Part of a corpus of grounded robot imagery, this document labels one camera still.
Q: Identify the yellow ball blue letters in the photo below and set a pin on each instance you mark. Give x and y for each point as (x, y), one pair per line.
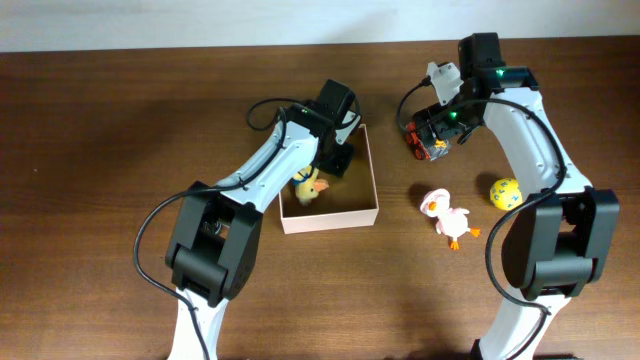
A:
(505, 194)

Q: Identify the red grey toy truck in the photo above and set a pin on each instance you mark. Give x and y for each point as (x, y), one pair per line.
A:
(424, 144)

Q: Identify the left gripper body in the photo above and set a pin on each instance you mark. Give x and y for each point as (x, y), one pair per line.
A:
(333, 162)

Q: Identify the yellow plush duck toy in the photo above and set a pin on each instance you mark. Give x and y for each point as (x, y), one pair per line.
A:
(307, 185)

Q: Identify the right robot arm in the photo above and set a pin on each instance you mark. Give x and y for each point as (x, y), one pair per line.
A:
(556, 239)

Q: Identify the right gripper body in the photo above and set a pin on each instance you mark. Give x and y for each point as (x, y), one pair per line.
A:
(426, 133)

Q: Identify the white cardboard box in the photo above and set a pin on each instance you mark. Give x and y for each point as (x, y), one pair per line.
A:
(350, 201)

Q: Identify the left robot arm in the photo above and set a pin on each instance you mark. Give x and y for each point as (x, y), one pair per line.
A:
(214, 243)

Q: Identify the pink hat duck figure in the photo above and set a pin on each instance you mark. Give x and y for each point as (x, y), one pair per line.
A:
(451, 222)

